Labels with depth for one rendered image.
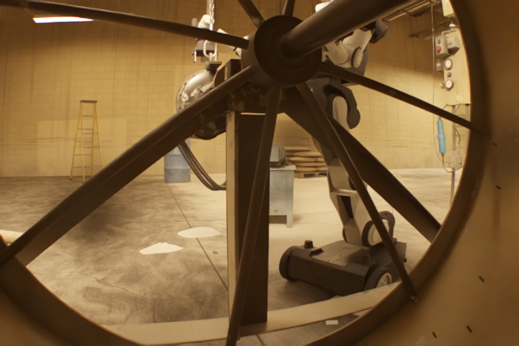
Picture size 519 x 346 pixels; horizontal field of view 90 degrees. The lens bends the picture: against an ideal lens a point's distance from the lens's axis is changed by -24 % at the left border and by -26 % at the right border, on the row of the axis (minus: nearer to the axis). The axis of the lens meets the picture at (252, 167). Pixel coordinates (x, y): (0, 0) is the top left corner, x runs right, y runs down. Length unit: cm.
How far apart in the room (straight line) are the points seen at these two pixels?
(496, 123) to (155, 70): 871
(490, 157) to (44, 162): 934
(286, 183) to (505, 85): 224
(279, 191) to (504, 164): 224
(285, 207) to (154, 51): 715
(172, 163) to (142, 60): 358
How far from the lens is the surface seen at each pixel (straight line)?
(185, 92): 141
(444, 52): 271
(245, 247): 68
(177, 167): 682
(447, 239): 110
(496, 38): 123
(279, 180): 299
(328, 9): 49
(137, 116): 906
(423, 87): 1363
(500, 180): 113
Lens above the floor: 72
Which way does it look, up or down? 3 degrees down
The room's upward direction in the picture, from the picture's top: straight up
